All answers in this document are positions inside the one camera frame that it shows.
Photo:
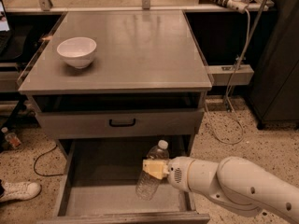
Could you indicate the black drawer handle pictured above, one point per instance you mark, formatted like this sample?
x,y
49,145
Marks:
x,y
122,123

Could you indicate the small bottle on floor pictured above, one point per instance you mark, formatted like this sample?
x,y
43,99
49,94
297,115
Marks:
x,y
11,137

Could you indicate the laptop screen at left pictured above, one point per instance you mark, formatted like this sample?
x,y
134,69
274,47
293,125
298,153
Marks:
x,y
4,26

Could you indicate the grey drawer cabinet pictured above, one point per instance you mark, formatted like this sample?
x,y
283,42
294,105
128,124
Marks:
x,y
144,60

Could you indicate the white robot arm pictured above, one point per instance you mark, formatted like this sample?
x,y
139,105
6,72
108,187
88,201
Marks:
x,y
234,183

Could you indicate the closed grey upper drawer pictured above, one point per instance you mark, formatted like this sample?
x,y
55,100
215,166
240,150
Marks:
x,y
78,125

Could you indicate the open grey middle drawer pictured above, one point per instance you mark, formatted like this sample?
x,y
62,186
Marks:
x,y
98,187

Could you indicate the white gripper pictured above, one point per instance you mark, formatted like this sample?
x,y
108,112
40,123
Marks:
x,y
177,173

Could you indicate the white sneaker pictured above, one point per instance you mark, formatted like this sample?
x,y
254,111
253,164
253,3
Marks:
x,y
20,191

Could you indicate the white ceramic bowl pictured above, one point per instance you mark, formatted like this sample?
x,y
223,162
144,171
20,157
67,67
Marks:
x,y
78,52

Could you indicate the dark cabinet at right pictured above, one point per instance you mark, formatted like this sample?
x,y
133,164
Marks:
x,y
274,93

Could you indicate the clear plastic water bottle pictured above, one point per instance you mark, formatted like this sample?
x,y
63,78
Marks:
x,y
147,184

